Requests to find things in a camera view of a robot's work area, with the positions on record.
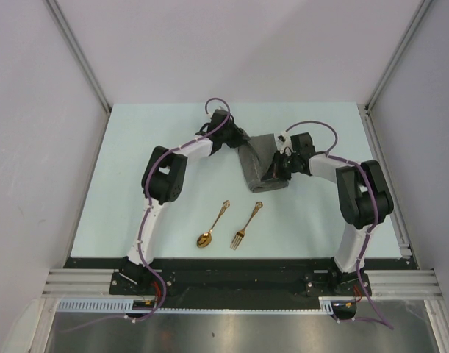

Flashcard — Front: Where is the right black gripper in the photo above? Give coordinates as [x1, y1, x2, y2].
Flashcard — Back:
[262, 150, 300, 182]

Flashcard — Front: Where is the grey cloth napkin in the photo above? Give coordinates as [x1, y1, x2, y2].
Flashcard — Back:
[237, 134, 289, 193]

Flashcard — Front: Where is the gold fork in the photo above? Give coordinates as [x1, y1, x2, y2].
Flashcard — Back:
[230, 201, 263, 250]

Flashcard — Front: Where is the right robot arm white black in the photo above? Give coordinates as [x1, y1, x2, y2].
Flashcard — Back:
[263, 132, 394, 295]

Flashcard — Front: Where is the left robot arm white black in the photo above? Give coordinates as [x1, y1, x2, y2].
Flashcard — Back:
[118, 109, 249, 294]

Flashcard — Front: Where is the gold spoon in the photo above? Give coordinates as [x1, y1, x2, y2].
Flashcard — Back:
[196, 200, 231, 249]

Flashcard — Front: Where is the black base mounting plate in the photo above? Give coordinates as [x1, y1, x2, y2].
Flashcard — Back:
[64, 257, 417, 310]

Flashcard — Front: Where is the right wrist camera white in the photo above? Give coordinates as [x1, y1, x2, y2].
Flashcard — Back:
[276, 131, 293, 156]

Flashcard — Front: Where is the white slotted cable duct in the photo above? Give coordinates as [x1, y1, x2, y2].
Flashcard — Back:
[57, 296, 357, 316]

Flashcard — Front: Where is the right aluminium side rail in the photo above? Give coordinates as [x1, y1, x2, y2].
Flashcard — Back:
[358, 104, 414, 259]

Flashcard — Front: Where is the left aluminium frame post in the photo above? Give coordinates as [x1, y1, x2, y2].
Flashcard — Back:
[43, 0, 112, 116]

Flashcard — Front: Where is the aluminium frame post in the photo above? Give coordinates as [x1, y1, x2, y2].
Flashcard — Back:
[43, 0, 112, 116]
[364, 0, 435, 113]

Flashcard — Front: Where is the front aluminium frame rail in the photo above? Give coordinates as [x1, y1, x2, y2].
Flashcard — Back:
[43, 269, 443, 300]

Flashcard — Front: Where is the right aluminium frame post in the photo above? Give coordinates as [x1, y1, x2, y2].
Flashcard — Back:
[364, 0, 435, 113]

